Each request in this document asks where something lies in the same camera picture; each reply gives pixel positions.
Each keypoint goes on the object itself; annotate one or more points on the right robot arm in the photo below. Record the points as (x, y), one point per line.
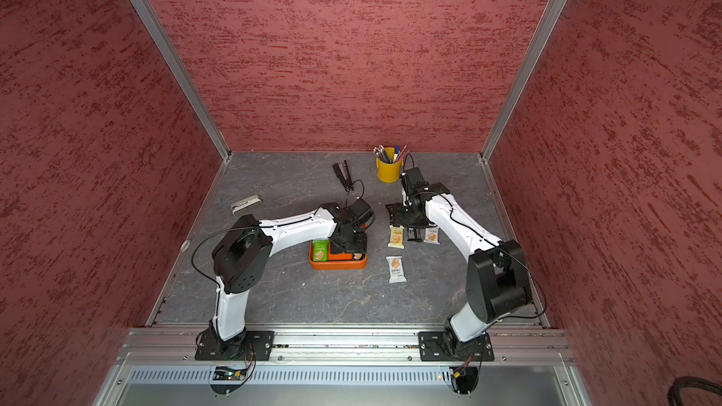
(497, 280)

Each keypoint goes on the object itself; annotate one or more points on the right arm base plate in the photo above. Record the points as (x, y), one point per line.
(445, 347)

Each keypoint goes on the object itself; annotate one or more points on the grey metal block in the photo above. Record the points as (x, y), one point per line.
(246, 204)

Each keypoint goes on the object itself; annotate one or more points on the cream cookie pack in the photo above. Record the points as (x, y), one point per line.
(396, 237)

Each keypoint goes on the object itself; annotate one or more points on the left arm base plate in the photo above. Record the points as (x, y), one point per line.
(249, 345)

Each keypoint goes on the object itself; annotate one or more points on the aluminium front rail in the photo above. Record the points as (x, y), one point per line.
(353, 345)

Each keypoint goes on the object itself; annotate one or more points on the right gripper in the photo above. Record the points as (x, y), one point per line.
(400, 219)

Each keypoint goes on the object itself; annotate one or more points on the white cookie pack bottom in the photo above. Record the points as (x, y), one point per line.
(396, 270)

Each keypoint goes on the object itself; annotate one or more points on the green cookie pack bottom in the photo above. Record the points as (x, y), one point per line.
(319, 250)

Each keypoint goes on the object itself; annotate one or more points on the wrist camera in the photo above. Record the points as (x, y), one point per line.
(412, 180)
(360, 214)

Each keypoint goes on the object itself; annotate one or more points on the yellow pen cup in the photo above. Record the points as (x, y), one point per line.
(388, 172)

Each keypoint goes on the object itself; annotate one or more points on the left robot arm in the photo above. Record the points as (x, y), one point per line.
(240, 258)

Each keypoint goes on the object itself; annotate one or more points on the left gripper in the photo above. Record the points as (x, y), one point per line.
(360, 245)

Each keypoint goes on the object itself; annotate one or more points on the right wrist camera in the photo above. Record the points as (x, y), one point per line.
(412, 180)

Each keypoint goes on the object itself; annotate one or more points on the orange storage box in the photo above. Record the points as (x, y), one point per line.
(334, 261)

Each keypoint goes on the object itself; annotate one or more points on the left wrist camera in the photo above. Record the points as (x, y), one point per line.
(360, 214)

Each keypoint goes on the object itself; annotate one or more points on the pens in cup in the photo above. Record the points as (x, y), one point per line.
(390, 155)

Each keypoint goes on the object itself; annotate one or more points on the white cookie pack sideways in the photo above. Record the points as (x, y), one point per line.
(431, 235)

